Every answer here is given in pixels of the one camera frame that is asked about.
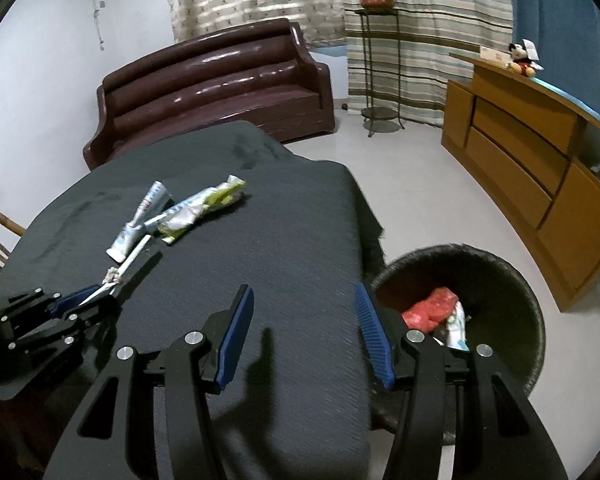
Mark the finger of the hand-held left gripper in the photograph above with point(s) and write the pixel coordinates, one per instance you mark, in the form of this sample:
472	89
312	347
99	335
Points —
55	327
77	297

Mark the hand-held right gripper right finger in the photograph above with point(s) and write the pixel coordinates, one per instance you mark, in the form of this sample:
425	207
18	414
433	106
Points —
375	340

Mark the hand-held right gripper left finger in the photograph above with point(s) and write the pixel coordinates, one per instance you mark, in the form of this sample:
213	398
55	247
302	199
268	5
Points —
235	340

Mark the red plastic bag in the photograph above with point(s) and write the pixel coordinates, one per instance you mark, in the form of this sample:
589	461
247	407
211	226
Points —
430	310

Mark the white toothbrush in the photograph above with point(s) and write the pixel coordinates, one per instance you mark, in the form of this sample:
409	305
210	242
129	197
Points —
130	260

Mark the white blue packet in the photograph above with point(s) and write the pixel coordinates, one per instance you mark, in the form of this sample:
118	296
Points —
457	327

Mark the black waste bin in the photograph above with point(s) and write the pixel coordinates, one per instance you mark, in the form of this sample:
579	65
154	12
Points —
505	285

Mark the white toothpaste tube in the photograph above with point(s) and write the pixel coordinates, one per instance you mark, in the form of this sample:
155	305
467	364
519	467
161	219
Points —
142	215

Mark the wooden chair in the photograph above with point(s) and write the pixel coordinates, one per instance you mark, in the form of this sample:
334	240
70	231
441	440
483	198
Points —
0	220

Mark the dark grey table cloth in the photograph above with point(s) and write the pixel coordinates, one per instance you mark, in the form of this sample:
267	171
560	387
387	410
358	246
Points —
255	220

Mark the white striped wrapper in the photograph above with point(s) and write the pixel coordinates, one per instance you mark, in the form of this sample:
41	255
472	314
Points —
172	214

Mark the green white wrapper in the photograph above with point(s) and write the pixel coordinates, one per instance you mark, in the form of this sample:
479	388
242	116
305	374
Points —
215	197

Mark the wooden cabinet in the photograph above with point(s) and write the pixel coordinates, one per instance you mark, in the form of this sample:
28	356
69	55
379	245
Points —
510	160

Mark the black metal plant stand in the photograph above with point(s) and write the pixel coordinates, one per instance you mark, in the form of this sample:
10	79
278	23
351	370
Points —
380	115

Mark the brown leather sofa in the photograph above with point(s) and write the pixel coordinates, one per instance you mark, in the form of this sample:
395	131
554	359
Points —
205	85

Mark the small white box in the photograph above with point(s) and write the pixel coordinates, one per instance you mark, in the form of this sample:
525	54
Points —
494	55

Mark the green brown striped curtain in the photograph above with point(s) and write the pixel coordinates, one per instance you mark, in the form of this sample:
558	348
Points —
445	35

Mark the mouse plush toy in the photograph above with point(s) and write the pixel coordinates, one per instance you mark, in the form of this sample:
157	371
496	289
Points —
522	62

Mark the beige patterned curtain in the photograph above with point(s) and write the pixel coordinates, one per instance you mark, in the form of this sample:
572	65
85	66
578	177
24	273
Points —
250	0

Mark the blue curtain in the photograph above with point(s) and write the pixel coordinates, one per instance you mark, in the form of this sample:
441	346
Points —
565	20

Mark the white wall conduit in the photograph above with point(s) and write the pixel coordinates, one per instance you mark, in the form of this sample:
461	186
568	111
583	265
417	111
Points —
99	20

